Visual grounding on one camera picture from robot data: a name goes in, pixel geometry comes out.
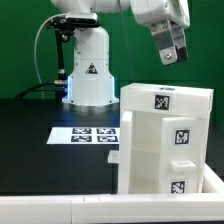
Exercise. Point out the white cabinet body box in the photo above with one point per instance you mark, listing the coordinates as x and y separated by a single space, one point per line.
145 152

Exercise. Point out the white L-shaped obstacle frame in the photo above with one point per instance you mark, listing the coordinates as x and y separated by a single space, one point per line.
109 209

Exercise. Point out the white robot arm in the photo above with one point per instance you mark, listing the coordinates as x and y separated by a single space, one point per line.
91 83

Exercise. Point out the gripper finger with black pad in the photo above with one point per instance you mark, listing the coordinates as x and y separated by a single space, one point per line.
179 42
162 36

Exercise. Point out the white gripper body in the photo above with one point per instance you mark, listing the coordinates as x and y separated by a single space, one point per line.
148 12

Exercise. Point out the black camera on stand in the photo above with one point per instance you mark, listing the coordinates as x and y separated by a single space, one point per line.
64 26

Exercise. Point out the white cabinet drawer box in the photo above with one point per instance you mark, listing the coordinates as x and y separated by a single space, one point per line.
173 100

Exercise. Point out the white front panel with peg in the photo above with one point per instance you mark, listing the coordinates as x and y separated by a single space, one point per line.
180 170

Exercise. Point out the white door panel with peg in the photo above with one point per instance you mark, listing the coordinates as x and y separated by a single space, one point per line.
123 155

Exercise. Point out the flat white panel four tags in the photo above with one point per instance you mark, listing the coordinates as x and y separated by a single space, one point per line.
84 135

